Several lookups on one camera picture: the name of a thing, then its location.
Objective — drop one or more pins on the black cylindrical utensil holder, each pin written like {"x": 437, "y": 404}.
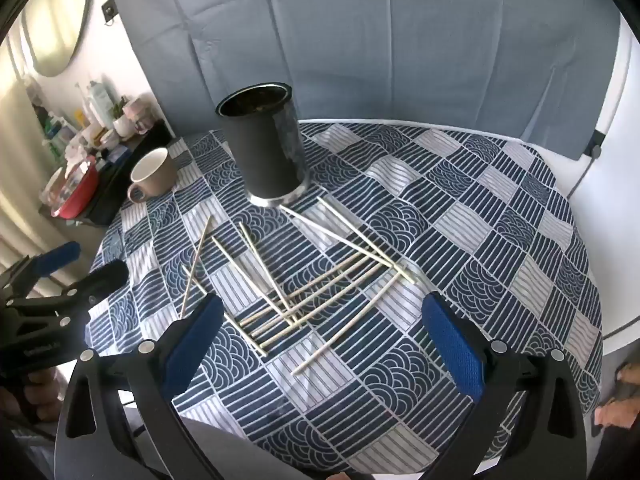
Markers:
{"x": 265, "y": 160}

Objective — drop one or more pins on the blue packets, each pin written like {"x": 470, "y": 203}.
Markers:
{"x": 117, "y": 153}

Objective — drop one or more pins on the black clip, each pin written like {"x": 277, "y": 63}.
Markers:
{"x": 597, "y": 142}

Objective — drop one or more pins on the oval wall mirror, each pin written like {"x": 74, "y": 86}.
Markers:
{"x": 55, "y": 20}

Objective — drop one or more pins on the pile of wooden chopsticks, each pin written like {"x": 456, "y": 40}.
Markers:
{"x": 346, "y": 324}

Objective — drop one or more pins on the person's left hand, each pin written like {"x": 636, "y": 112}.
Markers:
{"x": 47, "y": 392}

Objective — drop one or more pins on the person's foot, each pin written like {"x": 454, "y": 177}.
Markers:
{"x": 612, "y": 412}

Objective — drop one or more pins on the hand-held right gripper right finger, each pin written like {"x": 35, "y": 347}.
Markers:
{"x": 452, "y": 350}

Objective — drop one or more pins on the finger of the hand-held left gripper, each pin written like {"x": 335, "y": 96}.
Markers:
{"x": 57, "y": 256}
{"x": 102, "y": 276}

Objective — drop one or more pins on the pink jar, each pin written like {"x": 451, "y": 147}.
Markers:
{"x": 140, "y": 115}

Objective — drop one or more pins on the small potted plant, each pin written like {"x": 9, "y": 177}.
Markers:
{"x": 121, "y": 125}

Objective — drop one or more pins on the red bowl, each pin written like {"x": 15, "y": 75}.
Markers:
{"x": 75, "y": 200}

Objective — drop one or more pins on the black sandal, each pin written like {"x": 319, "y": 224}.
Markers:
{"x": 627, "y": 374}

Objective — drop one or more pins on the grey blue cloth backdrop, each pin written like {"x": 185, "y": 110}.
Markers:
{"x": 350, "y": 35}

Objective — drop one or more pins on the blue white patterned tablecloth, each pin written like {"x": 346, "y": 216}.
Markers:
{"x": 450, "y": 220}

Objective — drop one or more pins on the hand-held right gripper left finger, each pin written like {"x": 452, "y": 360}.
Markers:
{"x": 192, "y": 347}

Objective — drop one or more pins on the beige ceramic mug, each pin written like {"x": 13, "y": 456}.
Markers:
{"x": 155, "y": 175}

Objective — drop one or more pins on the beige curtain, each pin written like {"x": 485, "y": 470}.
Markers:
{"x": 20, "y": 220}

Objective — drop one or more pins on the wall socket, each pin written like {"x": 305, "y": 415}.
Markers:
{"x": 108, "y": 12}

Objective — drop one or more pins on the tall white bottle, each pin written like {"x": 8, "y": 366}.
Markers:
{"x": 100, "y": 102}

